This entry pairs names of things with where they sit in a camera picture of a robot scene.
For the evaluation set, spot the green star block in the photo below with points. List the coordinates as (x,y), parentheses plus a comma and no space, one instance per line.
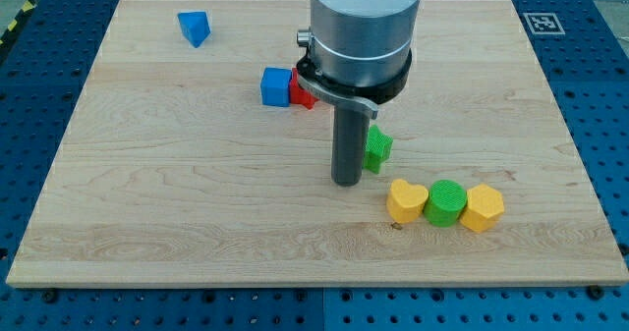
(378,148)

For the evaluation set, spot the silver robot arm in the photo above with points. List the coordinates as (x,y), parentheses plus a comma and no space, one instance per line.
(358,52)

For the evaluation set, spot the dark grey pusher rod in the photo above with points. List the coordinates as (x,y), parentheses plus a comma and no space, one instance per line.
(350,131)

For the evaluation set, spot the red block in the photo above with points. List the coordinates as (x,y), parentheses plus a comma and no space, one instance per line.
(298,95)

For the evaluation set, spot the blue cube block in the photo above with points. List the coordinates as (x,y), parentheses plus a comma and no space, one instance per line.
(274,87)

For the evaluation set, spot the yellow heart block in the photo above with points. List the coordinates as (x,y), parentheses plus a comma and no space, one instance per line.
(405,202)

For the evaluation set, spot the green cylinder block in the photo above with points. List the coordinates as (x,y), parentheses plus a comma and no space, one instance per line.
(447,200)

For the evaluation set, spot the wooden board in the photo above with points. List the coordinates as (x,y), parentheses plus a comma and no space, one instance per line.
(172,174)

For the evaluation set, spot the blue triangle block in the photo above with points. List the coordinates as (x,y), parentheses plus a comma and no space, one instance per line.
(194,26)

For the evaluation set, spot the yellow hexagon block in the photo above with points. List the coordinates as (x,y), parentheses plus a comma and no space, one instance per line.
(484,207)

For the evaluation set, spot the fiducial marker tag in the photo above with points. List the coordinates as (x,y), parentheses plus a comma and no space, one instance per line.
(543,24)

